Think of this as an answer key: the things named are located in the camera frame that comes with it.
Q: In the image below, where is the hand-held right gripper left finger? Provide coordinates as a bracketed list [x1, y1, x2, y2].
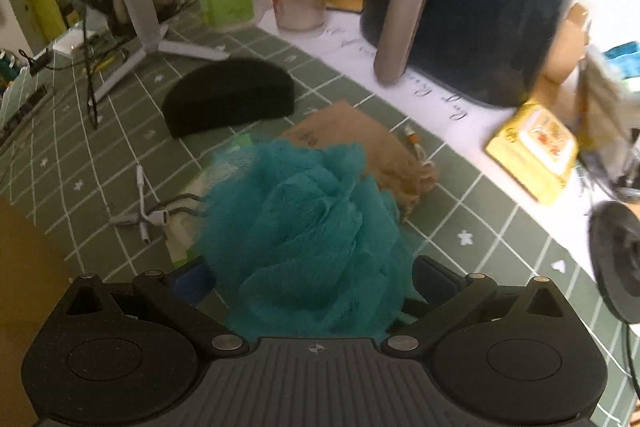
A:
[62, 257, 251, 355]

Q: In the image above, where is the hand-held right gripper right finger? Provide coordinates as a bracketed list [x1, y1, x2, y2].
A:
[382, 257, 573, 355]

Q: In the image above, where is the teal mesh bath loofah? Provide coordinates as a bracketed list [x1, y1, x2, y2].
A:
[192, 139, 431, 340]

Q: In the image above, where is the brown cardboard box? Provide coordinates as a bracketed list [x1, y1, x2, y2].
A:
[0, 196, 71, 413]

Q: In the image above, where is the black rectangular object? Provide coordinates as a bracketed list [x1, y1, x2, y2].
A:
[161, 57, 297, 138]

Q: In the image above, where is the green wet wipes pack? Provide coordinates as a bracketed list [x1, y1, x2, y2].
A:
[169, 134, 256, 268]

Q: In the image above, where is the green grid table mat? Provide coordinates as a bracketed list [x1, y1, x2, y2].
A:
[0, 9, 636, 427]

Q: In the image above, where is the yellow box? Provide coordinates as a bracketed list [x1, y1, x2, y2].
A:
[485, 102, 581, 204]

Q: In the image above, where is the brown paper pouch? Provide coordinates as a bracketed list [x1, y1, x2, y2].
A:
[280, 101, 442, 223]

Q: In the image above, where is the black round pad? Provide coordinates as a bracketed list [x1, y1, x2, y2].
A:
[587, 201, 640, 325]

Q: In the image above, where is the white paper sheet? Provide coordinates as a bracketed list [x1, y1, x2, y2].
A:
[257, 2, 640, 278]

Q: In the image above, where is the white plastic bag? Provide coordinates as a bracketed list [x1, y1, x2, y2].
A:
[575, 42, 640, 200]

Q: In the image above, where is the dark blue air fryer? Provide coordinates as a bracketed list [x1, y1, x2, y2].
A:
[360, 0, 591, 108]

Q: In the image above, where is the white cable adapter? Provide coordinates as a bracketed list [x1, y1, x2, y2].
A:
[135, 164, 152, 245]
[109, 194, 208, 229]

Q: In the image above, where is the thin black cable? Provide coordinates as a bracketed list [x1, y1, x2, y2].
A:
[80, 2, 128, 130]

